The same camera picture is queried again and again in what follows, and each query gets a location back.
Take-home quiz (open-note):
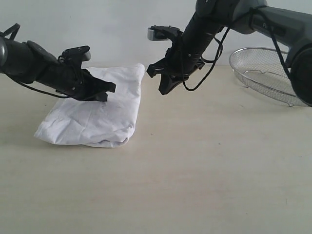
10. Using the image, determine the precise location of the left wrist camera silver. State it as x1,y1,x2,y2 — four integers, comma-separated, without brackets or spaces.
58,45,91,68

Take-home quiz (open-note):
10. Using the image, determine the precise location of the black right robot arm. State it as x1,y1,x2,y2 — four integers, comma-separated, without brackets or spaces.
147,0,312,105

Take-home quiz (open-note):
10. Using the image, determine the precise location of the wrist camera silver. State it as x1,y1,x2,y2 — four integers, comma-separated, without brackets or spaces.
58,45,91,68
147,25,182,42

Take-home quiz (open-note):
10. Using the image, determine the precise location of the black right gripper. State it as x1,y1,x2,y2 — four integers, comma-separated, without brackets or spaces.
147,37,205,95

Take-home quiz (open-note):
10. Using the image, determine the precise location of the metal wire mesh basket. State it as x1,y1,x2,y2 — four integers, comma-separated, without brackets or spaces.
229,47,308,107

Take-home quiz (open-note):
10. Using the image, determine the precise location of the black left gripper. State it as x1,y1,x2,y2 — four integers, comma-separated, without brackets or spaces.
55,65,116,102

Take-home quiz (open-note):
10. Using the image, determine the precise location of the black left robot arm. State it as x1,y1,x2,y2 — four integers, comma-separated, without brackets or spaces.
0,37,116,102

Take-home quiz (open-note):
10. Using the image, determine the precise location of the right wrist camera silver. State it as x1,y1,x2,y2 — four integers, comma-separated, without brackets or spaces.
147,25,182,42

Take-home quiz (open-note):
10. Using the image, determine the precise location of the white t-shirt red logo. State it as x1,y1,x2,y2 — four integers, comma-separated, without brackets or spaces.
34,63,145,148

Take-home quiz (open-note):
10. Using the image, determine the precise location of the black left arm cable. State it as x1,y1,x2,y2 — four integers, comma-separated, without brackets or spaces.
0,23,64,98

